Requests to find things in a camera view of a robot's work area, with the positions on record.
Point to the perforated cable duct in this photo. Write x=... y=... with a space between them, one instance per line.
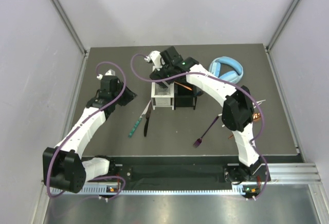
x=112 y=189

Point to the copper fork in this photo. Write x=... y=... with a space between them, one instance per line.
x=184 y=86

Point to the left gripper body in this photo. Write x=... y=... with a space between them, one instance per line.
x=117 y=95

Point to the copper spoon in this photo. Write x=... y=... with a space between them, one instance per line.
x=256 y=117

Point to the white utensil container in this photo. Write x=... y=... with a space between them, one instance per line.
x=162 y=97

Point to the black knife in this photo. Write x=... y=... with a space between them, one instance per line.
x=147 y=117

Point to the white-blade green-handle knife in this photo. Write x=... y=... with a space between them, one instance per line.
x=139 y=119

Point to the light blue headphones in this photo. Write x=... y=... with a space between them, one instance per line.
x=227 y=69

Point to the black utensil container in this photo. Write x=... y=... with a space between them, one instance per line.
x=184 y=97

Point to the purple fork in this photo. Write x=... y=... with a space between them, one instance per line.
x=198 y=142

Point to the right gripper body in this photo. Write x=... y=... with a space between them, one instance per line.
x=162 y=72

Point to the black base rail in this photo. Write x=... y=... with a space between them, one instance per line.
x=180 y=172

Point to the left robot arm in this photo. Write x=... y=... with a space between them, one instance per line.
x=63 y=167

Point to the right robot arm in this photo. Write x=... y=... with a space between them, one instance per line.
x=238 y=108

